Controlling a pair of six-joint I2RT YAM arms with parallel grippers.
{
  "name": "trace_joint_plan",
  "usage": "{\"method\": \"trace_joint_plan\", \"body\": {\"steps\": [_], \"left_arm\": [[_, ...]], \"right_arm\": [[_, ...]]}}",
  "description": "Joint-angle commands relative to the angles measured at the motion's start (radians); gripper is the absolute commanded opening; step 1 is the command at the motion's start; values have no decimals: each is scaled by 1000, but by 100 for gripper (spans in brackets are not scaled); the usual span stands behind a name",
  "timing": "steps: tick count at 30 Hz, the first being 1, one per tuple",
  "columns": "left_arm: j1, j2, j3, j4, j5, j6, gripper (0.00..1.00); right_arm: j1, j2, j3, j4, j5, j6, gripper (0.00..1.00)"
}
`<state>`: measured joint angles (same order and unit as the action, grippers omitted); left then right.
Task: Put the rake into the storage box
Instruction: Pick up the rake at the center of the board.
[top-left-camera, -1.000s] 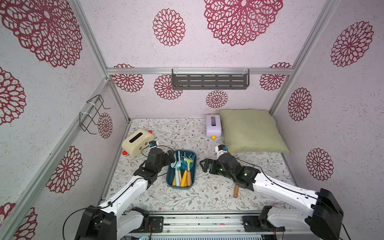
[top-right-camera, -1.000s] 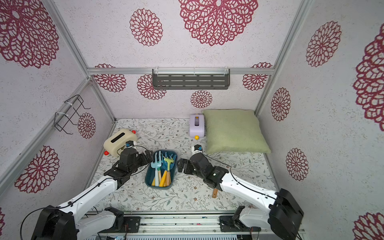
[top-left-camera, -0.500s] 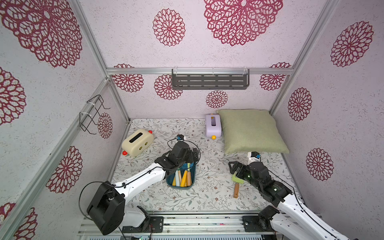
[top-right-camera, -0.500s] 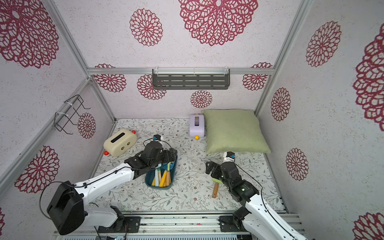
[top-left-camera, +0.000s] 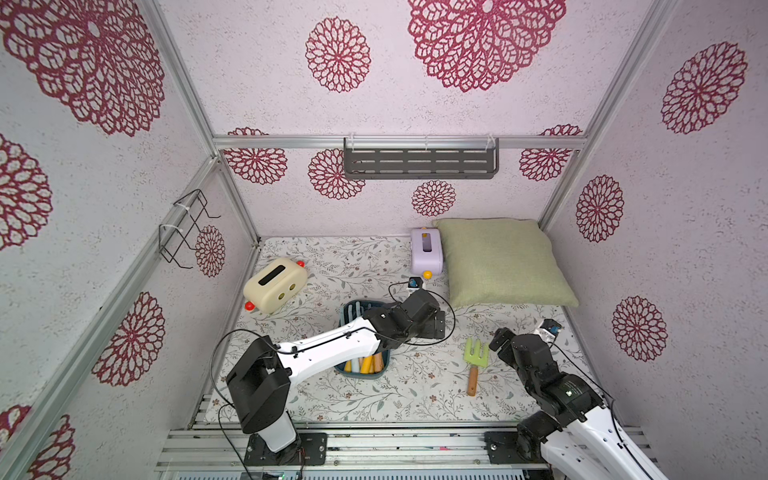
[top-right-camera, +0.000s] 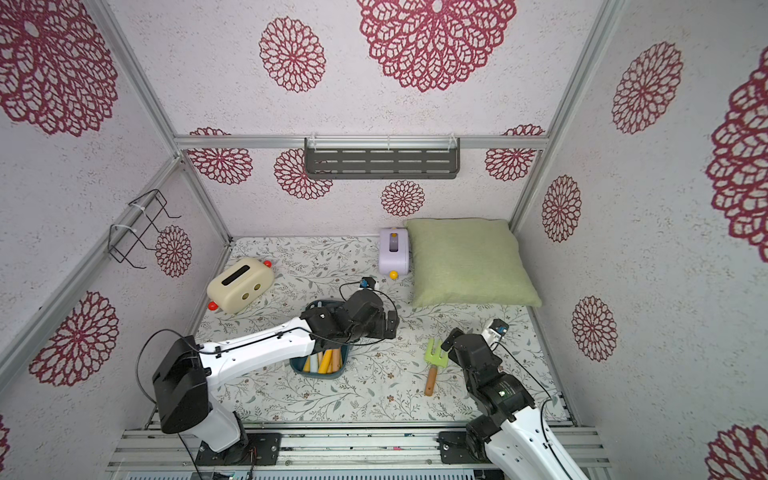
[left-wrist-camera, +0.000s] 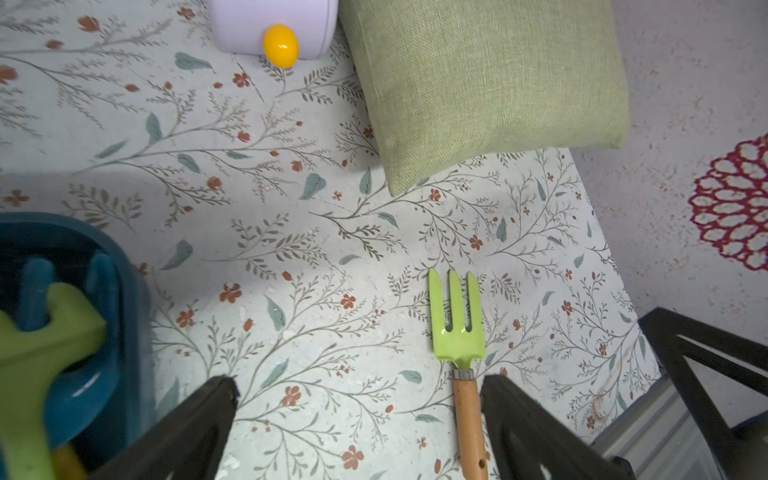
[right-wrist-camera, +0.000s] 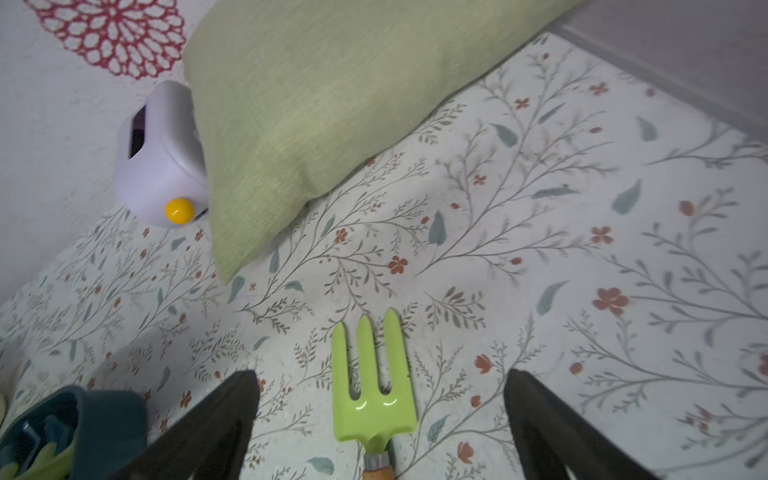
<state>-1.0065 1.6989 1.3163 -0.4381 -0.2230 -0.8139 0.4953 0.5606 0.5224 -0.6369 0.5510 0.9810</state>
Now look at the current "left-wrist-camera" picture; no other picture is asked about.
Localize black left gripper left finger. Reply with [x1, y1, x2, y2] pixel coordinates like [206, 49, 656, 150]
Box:
[90, 376, 239, 480]

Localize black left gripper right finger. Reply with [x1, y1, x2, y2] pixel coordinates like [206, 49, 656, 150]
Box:
[480, 375, 635, 480]

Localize lime fork wooden handle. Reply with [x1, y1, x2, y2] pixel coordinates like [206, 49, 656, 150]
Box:
[428, 269, 489, 479]

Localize blue rake yellow handle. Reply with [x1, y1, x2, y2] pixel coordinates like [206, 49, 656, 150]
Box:
[16, 251, 124, 448]

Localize green rake wooden handle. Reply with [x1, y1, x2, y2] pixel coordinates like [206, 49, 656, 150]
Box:
[1, 283, 106, 479]

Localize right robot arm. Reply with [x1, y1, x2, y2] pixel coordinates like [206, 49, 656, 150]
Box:
[639, 307, 767, 479]

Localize teal storage tray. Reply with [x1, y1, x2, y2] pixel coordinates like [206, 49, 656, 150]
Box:
[1, 213, 158, 470]

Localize lavender box with yellow knob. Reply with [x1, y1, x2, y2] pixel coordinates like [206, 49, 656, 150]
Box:
[207, 0, 339, 69]

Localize green fabric pillow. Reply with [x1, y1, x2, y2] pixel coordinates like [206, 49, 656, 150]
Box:
[339, 1, 631, 195]

